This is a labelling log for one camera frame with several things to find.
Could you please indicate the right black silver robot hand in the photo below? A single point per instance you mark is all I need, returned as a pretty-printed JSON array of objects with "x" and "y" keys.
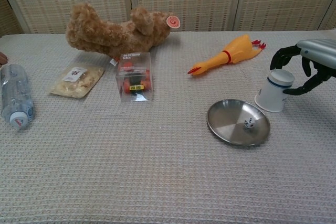
[{"x": 320, "y": 51}]

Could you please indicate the bare human hand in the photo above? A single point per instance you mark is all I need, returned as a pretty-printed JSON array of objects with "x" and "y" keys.
[{"x": 2, "y": 58}]

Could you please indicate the white paper cup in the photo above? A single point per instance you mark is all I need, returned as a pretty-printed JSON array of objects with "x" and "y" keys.
[{"x": 271, "y": 94}]

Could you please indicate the white die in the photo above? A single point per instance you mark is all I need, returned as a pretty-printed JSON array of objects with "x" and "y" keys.
[{"x": 249, "y": 123}]

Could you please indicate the silver metal plate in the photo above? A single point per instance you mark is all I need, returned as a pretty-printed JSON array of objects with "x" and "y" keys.
[{"x": 228, "y": 121}]

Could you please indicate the clear plastic water bottle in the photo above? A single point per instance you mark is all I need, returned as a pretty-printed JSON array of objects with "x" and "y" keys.
[{"x": 15, "y": 93}]

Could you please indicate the clear snack bag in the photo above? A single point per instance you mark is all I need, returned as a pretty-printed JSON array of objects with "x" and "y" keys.
[{"x": 78, "y": 82}]

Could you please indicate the yellow rubber chicken toy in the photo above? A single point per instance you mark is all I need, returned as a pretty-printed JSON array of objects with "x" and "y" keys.
[{"x": 233, "y": 52}]

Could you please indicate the brown teddy bear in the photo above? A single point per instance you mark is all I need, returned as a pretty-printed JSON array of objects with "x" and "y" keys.
[{"x": 110, "y": 33}]

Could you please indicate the clear box with toy car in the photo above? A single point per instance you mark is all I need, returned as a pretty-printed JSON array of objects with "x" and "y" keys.
[{"x": 134, "y": 79}]

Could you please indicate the beige woven table cloth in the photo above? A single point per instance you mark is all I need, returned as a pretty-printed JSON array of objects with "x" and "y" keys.
[{"x": 131, "y": 169}]

